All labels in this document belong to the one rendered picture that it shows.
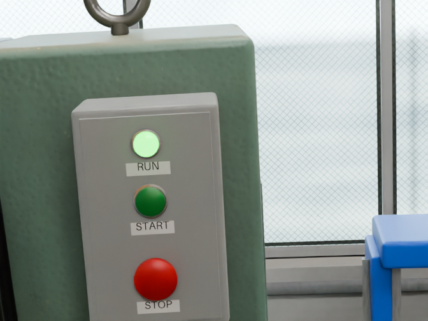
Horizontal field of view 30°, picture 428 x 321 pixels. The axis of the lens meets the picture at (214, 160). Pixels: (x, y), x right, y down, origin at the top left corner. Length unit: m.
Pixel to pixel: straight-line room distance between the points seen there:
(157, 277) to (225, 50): 0.17
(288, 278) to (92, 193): 1.52
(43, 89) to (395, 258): 0.78
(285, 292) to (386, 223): 0.74
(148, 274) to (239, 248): 0.10
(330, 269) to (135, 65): 1.50
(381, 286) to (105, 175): 0.82
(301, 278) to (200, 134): 1.53
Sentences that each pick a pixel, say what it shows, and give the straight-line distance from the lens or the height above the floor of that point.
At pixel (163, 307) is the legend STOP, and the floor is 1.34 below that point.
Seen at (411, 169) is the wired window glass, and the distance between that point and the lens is 2.07.
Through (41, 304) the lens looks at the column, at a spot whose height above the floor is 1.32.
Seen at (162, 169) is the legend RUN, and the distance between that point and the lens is 0.54.
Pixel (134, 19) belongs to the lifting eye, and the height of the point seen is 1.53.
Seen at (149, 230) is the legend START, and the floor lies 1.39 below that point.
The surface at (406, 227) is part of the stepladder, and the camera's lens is 1.34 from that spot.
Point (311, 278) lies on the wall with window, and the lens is 2.05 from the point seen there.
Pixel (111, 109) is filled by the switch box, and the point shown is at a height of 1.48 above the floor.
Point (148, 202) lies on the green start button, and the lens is 0.54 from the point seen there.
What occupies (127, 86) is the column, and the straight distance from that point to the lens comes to 0.60.
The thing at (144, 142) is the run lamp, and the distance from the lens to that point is 0.53.
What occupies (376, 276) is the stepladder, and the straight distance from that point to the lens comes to 1.30.
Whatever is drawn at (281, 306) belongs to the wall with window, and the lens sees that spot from 2.08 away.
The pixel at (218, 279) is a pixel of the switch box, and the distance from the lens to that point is 0.57.
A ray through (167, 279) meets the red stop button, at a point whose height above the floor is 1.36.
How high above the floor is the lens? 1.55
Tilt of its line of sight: 12 degrees down
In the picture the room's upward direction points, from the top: 3 degrees counter-clockwise
